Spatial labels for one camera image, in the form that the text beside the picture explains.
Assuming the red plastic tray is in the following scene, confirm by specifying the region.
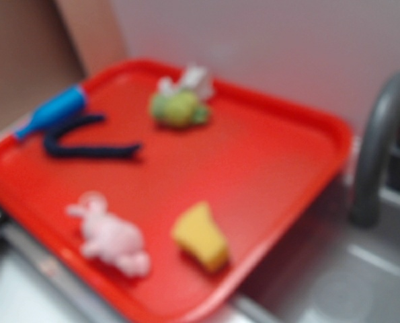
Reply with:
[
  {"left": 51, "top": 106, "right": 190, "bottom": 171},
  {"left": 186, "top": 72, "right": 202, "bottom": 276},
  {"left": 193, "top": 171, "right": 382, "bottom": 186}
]
[{"left": 0, "top": 60, "right": 352, "bottom": 322}]

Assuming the pink plush bunny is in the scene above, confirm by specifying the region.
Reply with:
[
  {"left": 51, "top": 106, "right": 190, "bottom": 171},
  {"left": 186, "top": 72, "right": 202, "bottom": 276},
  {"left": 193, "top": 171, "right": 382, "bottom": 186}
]
[{"left": 65, "top": 192, "right": 151, "bottom": 278}]

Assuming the dark blue bent rope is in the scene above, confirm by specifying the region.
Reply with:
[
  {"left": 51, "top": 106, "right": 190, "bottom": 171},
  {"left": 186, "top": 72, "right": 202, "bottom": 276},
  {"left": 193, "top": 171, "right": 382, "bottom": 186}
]
[{"left": 43, "top": 112, "right": 143, "bottom": 163}]

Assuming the grey metal sink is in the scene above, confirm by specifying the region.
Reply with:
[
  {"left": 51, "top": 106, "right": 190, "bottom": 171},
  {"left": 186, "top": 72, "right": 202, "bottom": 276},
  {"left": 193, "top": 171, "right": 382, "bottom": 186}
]
[{"left": 231, "top": 138, "right": 400, "bottom": 322}]

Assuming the green round sponge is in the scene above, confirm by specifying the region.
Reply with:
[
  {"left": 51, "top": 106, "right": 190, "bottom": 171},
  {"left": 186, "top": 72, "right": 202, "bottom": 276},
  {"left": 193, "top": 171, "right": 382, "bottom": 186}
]
[{"left": 149, "top": 91, "right": 210, "bottom": 129}]

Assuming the grey curved faucet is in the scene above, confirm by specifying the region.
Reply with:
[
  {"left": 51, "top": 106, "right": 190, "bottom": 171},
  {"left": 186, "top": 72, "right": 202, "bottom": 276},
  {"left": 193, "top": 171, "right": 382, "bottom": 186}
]
[{"left": 350, "top": 71, "right": 400, "bottom": 228}]

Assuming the blue toy bottle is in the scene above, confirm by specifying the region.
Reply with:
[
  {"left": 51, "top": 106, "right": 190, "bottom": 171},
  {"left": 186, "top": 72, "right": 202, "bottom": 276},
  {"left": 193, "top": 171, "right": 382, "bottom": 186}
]
[{"left": 13, "top": 85, "right": 87, "bottom": 141}]

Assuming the yellow cheese wedge toy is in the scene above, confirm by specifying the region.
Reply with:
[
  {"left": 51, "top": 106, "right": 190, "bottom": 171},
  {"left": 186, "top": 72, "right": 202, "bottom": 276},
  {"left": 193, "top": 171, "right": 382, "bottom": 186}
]
[{"left": 171, "top": 201, "right": 229, "bottom": 273}]

